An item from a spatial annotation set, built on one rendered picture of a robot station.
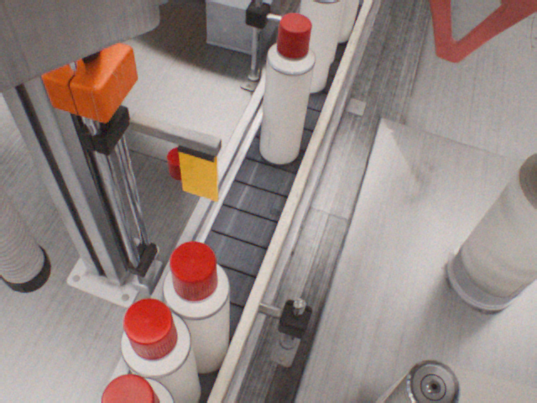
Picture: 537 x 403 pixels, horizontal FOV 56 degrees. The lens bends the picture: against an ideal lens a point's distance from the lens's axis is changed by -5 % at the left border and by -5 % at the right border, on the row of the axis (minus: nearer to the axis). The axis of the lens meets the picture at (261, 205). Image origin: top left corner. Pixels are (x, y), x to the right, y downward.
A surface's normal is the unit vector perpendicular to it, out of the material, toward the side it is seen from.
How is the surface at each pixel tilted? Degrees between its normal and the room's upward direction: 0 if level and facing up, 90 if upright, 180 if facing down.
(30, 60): 90
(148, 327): 3
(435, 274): 0
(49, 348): 0
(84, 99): 90
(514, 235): 91
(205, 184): 90
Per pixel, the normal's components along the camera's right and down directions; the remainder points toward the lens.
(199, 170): -0.33, 0.78
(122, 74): 0.94, 0.31
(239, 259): 0.06, -0.55
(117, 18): 0.58, 0.70
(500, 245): -0.85, 0.39
